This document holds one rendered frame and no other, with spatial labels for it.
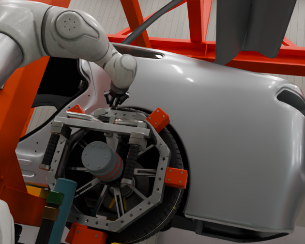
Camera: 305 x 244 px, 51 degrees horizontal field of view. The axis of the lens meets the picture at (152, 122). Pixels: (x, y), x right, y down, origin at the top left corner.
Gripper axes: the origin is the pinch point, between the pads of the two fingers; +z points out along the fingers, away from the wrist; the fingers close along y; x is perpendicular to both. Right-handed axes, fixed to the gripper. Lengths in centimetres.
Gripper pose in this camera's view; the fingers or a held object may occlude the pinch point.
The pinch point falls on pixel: (112, 106)
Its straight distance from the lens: 169.3
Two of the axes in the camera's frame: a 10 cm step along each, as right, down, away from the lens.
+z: -2.7, 4.1, 8.7
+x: -0.9, -9.1, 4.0
